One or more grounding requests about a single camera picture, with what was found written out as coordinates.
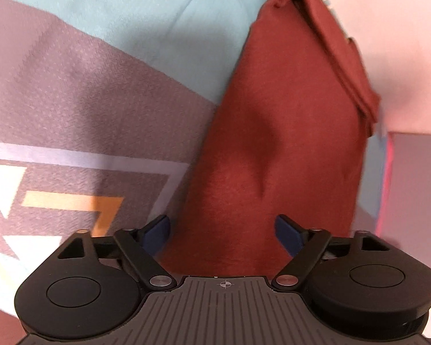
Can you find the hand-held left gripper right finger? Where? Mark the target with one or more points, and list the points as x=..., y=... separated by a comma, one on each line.
x=289, y=240

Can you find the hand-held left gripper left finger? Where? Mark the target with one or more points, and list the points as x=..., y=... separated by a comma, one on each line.
x=158, y=236

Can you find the dark red knit sweater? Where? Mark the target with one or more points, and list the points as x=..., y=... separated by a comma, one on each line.
x=273, y=151

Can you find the blue grey patterned bed sheet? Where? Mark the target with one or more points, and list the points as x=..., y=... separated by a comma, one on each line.
x=93, y=97

